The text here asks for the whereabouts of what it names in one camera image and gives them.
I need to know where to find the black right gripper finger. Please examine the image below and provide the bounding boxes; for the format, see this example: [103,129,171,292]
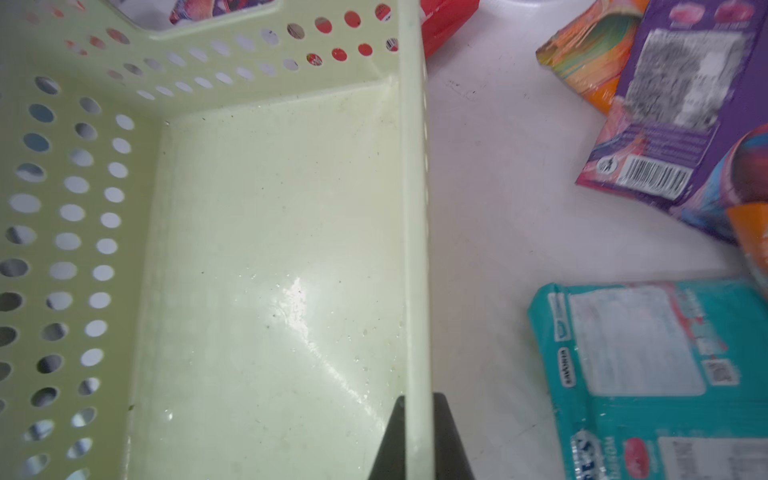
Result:
[369,392,475,480]

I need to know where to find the teal Fox's candy bag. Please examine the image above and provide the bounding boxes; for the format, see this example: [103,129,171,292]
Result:
[528,278,767,479]

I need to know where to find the light green plastic basket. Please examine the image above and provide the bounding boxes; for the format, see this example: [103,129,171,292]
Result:
[1,1,436,479]

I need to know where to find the pink purple Fox's candy bag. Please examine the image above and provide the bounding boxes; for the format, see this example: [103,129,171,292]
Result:
[168,0,272,25]

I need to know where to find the orange Fox's candy bag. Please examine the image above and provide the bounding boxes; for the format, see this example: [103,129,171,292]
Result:
[726,202,767,297]

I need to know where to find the orange candy bag under purple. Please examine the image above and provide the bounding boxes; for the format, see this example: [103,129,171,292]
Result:
[535,0,649,114]

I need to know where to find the red 100 candy bag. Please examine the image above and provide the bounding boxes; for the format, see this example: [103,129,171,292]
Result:
[420,0,480,58]

